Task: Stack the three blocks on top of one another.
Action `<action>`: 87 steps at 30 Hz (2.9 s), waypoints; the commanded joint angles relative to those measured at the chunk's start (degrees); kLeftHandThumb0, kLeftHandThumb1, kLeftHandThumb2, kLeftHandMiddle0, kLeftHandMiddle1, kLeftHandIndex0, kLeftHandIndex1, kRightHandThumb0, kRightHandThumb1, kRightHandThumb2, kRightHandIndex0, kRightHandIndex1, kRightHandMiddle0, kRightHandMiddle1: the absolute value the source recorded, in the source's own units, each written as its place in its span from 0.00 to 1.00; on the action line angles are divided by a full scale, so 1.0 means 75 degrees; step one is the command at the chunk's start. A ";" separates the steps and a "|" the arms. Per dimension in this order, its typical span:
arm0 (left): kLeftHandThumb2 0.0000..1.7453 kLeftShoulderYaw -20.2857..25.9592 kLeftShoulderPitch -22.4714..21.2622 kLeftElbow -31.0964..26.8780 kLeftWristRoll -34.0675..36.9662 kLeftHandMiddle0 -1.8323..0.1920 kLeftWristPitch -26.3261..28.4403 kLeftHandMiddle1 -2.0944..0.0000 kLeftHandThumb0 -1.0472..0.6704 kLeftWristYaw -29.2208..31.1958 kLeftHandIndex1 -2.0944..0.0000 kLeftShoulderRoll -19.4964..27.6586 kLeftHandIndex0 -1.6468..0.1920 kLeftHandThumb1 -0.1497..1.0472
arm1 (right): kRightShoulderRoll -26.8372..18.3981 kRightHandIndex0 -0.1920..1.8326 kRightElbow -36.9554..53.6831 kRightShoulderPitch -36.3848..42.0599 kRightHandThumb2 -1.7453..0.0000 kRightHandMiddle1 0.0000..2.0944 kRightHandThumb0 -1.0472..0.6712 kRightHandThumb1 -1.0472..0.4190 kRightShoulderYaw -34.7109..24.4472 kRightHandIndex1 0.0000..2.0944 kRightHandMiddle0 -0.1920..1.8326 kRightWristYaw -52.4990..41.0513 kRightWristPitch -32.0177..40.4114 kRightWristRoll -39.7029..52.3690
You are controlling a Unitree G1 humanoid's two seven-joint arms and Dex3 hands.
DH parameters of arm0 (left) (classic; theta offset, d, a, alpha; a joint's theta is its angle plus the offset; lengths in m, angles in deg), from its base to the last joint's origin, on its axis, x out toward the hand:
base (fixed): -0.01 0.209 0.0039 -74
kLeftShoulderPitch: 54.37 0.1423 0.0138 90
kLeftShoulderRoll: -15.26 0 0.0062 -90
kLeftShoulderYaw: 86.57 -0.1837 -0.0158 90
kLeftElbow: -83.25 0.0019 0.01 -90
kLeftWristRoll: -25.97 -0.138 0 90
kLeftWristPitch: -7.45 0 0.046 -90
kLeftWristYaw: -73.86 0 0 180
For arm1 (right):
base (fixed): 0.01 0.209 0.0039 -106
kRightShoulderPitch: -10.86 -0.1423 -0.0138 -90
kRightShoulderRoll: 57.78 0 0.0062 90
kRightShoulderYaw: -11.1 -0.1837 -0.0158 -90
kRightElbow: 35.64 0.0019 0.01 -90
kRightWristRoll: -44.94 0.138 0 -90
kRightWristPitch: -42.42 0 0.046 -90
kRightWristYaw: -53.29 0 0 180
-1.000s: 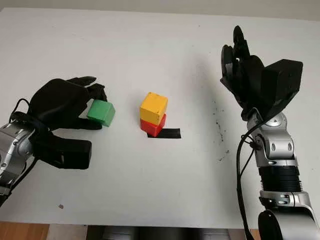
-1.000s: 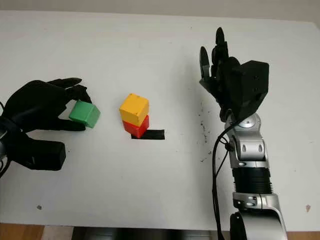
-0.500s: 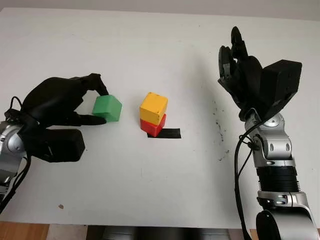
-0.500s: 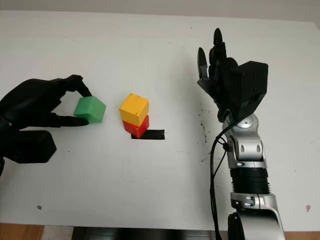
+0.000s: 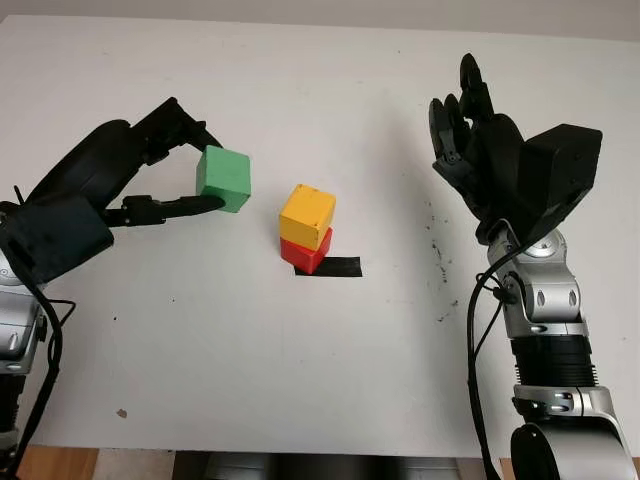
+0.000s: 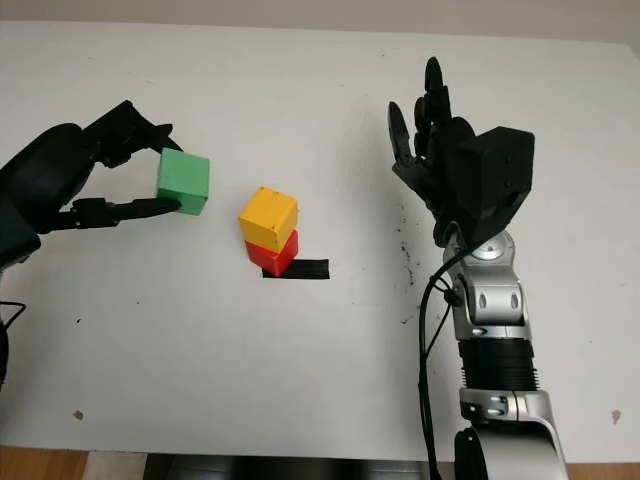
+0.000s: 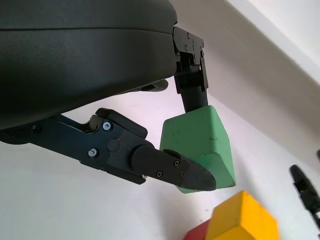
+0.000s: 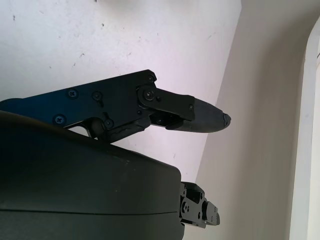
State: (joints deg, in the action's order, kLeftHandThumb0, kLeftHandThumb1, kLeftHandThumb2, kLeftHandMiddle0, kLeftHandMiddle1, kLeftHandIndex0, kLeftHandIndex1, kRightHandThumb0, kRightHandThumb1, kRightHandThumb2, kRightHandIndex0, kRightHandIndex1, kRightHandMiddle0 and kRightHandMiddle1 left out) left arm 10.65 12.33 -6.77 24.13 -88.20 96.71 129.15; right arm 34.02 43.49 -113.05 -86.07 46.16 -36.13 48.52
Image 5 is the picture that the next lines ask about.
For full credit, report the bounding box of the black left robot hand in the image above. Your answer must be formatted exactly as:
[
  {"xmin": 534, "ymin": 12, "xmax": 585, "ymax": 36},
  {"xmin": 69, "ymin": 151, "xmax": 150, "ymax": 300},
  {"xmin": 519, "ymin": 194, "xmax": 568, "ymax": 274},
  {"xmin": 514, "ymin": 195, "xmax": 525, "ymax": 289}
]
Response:
[{"xmin": 23, "ymin": 96, "xmax": 227, "ymax": 230}]

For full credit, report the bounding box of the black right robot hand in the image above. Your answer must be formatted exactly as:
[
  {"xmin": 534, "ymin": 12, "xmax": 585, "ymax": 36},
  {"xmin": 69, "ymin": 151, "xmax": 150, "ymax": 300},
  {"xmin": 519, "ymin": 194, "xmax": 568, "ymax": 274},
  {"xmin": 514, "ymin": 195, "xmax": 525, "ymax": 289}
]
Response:
[{"xmin": 427, "ymin": 52, "xmax": 532, "ymax": 241}]

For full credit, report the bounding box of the green wooden block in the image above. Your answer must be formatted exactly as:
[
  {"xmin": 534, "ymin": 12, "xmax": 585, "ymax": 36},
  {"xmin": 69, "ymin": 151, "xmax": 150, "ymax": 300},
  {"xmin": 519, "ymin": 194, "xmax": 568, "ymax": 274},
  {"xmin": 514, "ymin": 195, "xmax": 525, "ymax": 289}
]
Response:
[{"xmin": 194, "ymin": 145, "xmax": 252, "ymax": 214}]

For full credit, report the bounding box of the yellow wooden block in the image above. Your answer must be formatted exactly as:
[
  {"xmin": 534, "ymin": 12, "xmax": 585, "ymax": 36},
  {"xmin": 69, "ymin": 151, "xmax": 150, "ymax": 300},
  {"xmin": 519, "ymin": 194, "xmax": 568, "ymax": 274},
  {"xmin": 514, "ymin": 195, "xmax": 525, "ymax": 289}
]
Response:
[{"xmin": 277, "ymin": 183, "xmax": 337, "ymax": 251}]

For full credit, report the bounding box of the red wooden block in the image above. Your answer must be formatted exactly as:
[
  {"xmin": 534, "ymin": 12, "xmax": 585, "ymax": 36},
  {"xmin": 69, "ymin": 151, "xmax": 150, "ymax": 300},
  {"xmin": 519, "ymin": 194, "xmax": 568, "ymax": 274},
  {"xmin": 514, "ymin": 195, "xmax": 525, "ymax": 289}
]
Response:
[{"xmin": 278, "ymin": 226, "xmax": 335, "ymax": 275}]

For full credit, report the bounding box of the black tape strip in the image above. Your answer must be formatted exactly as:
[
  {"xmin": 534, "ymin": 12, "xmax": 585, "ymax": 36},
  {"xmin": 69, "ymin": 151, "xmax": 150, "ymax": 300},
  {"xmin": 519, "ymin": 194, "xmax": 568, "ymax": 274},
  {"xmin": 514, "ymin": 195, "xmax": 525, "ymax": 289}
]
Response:
[{"xmin": 293, "ymin": 255, "xmax": 363, "ymax": 279}]

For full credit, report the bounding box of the dark grey robot torso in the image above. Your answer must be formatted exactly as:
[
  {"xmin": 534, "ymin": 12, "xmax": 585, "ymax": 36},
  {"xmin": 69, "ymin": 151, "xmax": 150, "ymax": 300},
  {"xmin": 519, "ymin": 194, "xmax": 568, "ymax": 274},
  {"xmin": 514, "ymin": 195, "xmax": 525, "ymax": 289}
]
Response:
[{"xmin": 173, "ymin": 449, "xmax": 495, "ymax": 480}]

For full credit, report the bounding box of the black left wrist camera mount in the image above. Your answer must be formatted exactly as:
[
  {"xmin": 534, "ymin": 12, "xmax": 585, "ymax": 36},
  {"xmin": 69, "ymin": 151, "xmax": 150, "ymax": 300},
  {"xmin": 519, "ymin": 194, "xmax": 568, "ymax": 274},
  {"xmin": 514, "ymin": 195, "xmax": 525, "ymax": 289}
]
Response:
[{"xmin": 0, "ymin": 195, "xmax": 116, "ymax": 287}]

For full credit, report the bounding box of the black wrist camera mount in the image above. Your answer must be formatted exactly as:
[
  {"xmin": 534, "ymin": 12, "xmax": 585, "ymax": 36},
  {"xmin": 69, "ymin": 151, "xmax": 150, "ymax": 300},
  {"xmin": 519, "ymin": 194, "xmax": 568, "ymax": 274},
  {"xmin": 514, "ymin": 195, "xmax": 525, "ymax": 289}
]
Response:
[
  {"xmin": 518, "ymin": 122, "xmax": 604, "ymax": 247},
  {"xmin": 0, "ymin": 195, "xmax": 116, "ymax": 287}
]

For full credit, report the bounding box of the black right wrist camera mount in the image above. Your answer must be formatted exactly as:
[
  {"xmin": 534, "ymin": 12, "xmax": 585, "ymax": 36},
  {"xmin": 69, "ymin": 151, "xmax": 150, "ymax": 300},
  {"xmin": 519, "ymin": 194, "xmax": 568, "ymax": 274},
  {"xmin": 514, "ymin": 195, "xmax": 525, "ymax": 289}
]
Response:
[{"xmin": 518, "ymin": 122, "xmax": 604, "ymax": 247}]

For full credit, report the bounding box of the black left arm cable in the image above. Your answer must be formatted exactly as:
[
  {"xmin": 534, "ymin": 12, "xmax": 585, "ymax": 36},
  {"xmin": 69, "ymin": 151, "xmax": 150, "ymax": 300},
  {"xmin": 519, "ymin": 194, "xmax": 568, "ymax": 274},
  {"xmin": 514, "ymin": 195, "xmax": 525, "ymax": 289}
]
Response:
[{"xmin": 7, "ymin": 278, "xmax": 77, "ymax": 480}]

